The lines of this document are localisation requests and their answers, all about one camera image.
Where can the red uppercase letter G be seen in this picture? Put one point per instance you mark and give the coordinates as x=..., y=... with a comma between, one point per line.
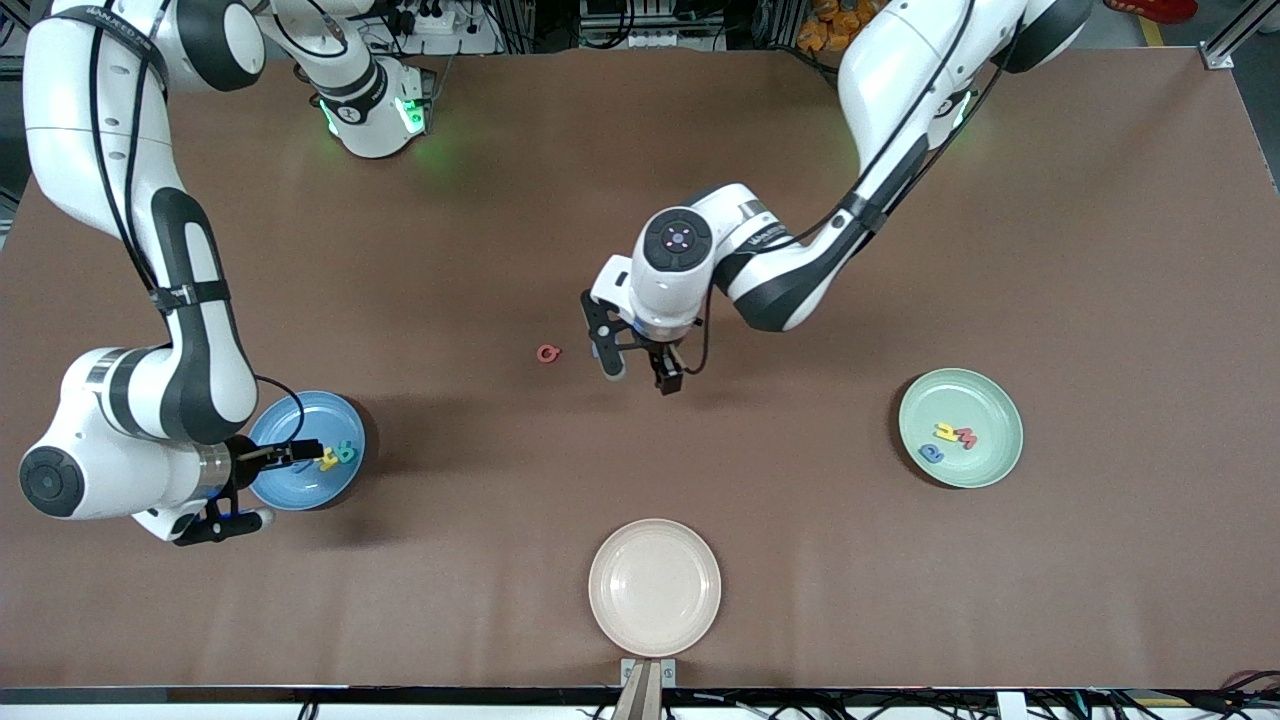
x=540, y=353

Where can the red shoe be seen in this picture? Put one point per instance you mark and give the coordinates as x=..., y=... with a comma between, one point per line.
x=1150, y=10

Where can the yellow uppercase letter H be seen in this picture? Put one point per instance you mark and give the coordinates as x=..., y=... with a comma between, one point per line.
x=330, y=462

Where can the orange snack bags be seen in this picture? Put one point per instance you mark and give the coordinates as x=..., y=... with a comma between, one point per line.
x=825, y=30

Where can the white power strip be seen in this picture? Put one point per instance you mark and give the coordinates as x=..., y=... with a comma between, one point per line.
x=470, y=40

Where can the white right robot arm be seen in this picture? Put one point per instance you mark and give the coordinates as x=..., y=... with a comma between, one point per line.
x=90, y=150

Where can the beige plate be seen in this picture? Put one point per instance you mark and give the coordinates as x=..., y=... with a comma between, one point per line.
x=655, y=588

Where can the white control box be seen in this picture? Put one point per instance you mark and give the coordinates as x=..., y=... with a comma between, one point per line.
x=650, y=38

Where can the green plate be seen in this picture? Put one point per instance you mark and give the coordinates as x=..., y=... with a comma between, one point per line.
x=985, y=400

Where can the red lowercase letter m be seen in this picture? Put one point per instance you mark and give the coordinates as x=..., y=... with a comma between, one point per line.
x=968, y=440

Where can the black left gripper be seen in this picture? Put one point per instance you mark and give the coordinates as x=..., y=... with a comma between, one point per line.
x=664, y=361

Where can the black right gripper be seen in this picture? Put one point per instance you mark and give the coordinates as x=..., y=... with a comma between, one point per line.
x=250, y=456

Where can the blue lowercase letter a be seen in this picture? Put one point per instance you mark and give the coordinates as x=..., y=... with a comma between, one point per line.
x=925, y=454

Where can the blue plate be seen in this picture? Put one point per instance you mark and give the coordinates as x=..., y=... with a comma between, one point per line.
x=310, y=420

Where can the aluminium frame profile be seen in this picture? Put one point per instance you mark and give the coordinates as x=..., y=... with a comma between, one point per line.
x=1218, y=57

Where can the teal uppercase letter R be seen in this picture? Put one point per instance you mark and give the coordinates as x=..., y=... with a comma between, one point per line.
x=346, y=452

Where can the silver camera mount bracket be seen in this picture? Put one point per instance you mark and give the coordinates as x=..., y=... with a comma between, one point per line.
x=648, y=672

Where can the brown table mat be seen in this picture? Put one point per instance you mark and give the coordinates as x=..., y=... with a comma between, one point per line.
x=900, y=600

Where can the yellow lowercase letter h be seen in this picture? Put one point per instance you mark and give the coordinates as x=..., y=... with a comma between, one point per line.
x=945, y=432

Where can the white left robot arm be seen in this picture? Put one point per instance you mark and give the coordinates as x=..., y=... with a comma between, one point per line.
x=900, y=80

